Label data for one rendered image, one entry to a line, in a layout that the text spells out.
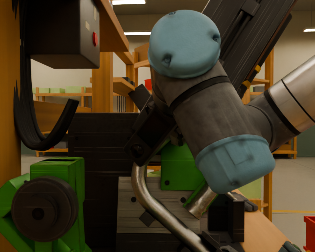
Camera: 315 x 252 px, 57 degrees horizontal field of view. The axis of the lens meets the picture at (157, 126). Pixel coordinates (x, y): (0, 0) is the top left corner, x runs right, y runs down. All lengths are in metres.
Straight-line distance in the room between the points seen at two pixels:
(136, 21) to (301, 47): 5.32
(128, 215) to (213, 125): 0.42
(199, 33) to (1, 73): 0.35
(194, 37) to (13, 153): 0.39
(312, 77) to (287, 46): 9.98
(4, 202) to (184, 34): 0.29
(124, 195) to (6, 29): 0.40
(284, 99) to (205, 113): 0.14
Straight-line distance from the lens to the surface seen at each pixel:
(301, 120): 0.41
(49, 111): 0.96
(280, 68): 10.18
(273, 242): 0.88
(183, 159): 0.65
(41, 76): 10.63
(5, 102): 0.56
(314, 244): 1.03
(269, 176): 3.56
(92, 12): 0.72
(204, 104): 0.30
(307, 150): 10.41
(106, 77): 1.46
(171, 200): 0.66
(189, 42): 0.30
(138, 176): 0.61
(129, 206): 0.67
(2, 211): 0.42
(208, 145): 0.29
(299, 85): 0.40
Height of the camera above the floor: 1.23
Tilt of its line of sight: 1 degrees down
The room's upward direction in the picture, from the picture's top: straight up
